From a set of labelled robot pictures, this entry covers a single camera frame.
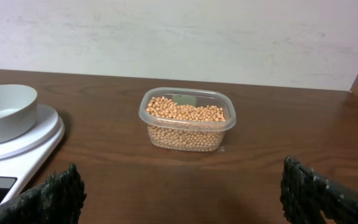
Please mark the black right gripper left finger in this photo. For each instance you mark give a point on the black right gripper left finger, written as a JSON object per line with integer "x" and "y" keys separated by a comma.
{"x": 58, "y": 200}

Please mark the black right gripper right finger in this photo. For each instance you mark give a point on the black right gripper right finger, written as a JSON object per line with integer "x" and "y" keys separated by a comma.
{"x": 309, "y": 197}

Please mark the white digital kitchen scale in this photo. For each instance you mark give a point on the white digital kitchen scale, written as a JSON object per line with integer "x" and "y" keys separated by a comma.
{"x": 22, "y": 157}

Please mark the grey round bowl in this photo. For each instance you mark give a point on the grey round bowl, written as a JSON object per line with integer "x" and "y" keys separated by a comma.
{"x": 18, "y": 110}

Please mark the clear plastic container of beans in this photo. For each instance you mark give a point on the clear plastic container of beans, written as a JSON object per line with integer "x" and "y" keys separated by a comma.
{"x": 185, "y": 119}

